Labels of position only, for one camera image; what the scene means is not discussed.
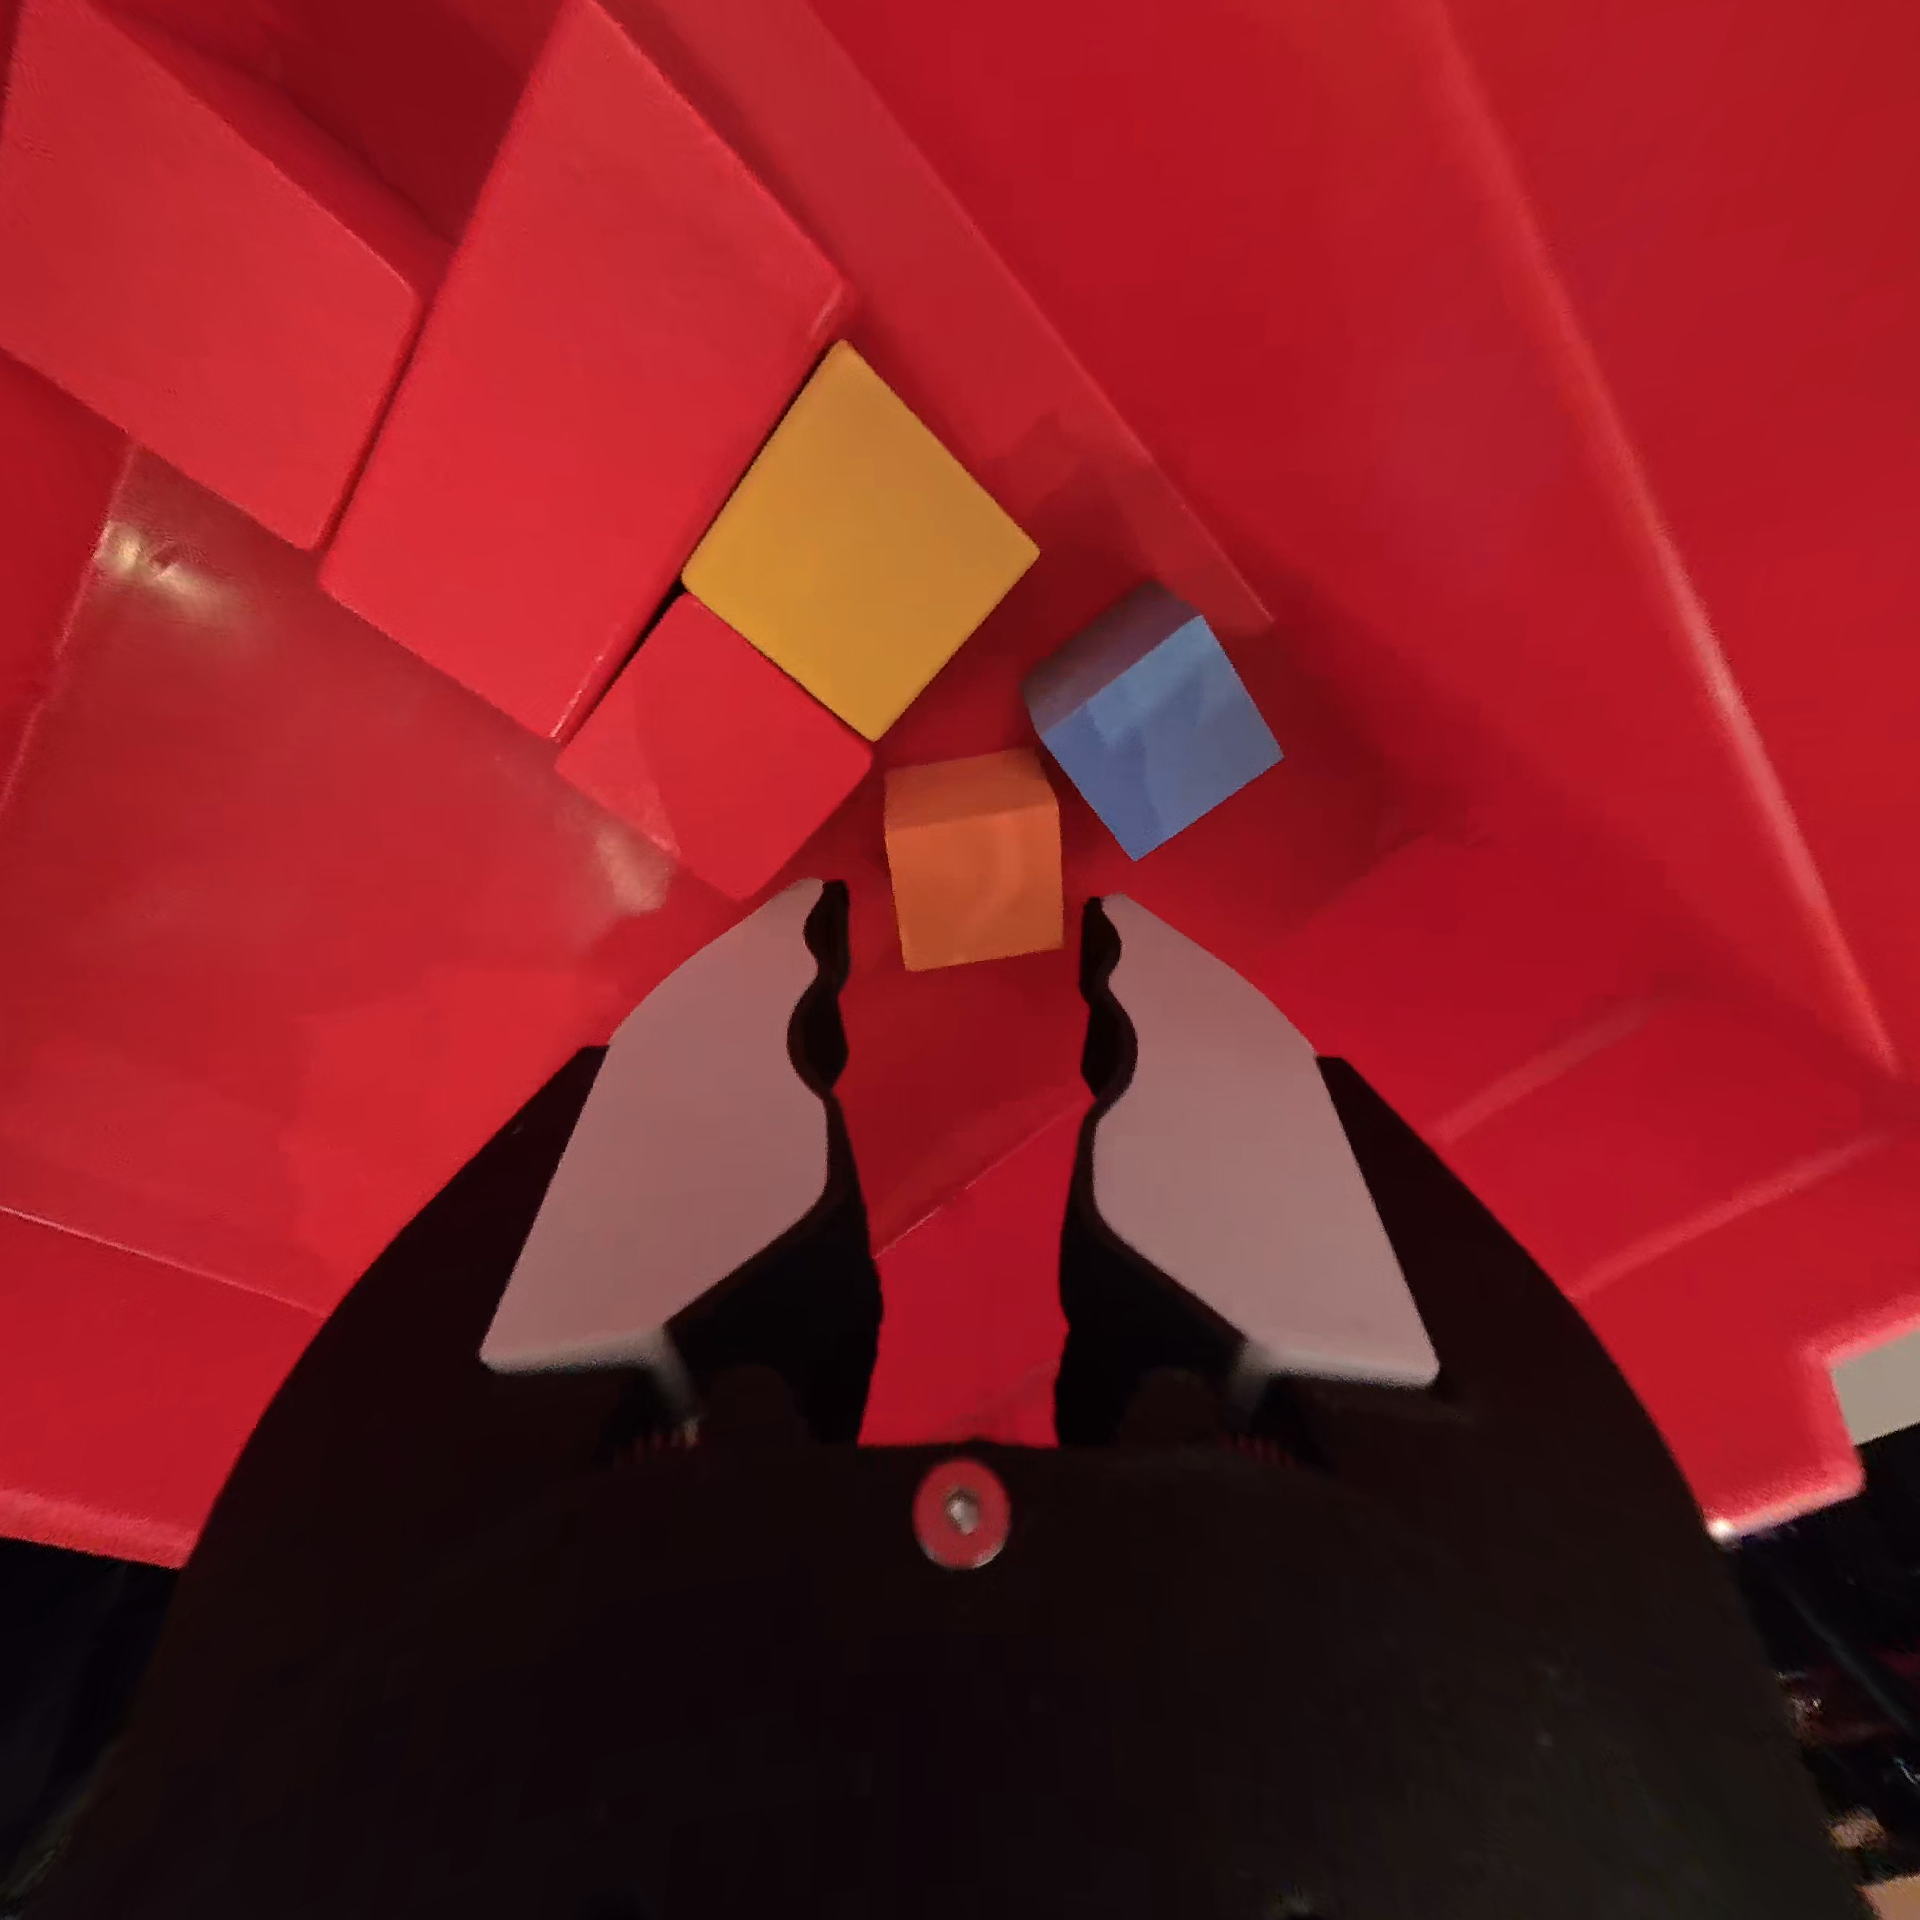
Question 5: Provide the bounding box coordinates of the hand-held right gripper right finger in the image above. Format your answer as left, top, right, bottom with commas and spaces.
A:
1056, 892, 1439, 1408

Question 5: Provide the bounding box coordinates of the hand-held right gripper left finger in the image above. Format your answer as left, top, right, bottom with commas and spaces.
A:
479, 880, 884, 1398

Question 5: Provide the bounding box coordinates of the small orange wooden cube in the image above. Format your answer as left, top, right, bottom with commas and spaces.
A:
877, 746, 1065, 974

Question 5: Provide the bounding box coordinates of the blue wooden cube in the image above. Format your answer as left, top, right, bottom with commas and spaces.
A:
1022, 579, 1284, 865

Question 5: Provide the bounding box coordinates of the red plastic bin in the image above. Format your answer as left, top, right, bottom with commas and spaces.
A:
0, 0, 1920, 1570

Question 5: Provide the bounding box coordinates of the red wooden cube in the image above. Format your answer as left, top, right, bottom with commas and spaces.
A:
555, 592, 877, 903

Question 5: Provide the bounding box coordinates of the large yellow wooden cube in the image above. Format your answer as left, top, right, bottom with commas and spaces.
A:
683, 342, 1042, 746

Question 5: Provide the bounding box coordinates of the large red wooden block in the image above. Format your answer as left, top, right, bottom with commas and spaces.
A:
0, 0, 429, 554
319, 0, 853, 746

